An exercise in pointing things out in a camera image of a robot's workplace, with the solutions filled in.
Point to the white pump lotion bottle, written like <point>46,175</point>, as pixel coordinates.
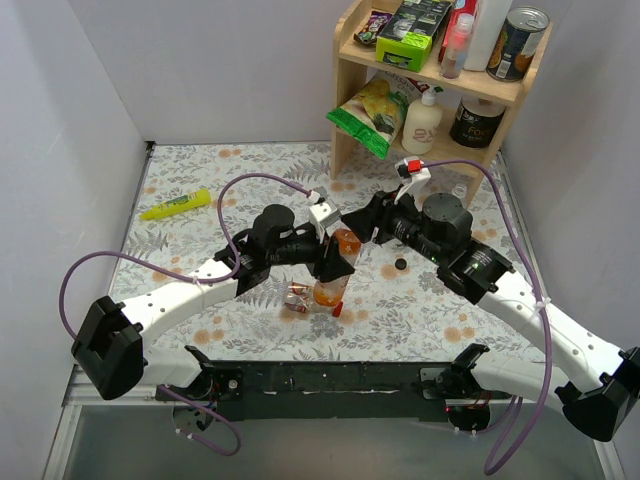
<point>422,120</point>

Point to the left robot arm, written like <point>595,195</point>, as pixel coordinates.
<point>116,343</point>

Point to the green chips bag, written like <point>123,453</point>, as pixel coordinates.
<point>372,119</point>

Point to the green black box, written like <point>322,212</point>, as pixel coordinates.
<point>407,39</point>

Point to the orange drink bottle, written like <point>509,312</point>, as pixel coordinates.
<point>350,248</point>

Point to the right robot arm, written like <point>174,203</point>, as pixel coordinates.
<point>594,383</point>

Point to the red white carton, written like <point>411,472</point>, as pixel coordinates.
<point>459,7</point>

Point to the clear green-label water bottle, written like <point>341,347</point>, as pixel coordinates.
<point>460,191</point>

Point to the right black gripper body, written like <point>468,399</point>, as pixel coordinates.
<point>382,220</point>

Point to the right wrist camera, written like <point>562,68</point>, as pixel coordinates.
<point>414,174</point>

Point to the tin food can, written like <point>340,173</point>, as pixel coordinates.
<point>517,43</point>

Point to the dark snack packet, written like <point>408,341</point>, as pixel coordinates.
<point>368,34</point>

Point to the red-cap clear bottle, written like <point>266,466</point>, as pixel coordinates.
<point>300,302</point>

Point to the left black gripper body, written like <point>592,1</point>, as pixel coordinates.
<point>319,248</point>

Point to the yellow green tube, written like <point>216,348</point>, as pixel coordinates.
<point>177,205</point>

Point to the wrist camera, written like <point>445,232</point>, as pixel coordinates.
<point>323,213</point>
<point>414,174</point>

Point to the white tall bottle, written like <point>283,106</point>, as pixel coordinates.
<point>488,22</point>

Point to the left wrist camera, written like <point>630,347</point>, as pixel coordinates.
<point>323,213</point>

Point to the cassava chips bag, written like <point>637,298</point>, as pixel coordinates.
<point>391,84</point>

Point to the pink spray bottle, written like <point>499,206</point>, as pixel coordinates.
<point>457,47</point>

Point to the floral table mat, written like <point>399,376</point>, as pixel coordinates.
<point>117,333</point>

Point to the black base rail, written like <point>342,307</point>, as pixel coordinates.
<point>260,390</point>

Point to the black canister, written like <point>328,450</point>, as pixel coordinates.
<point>476,122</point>

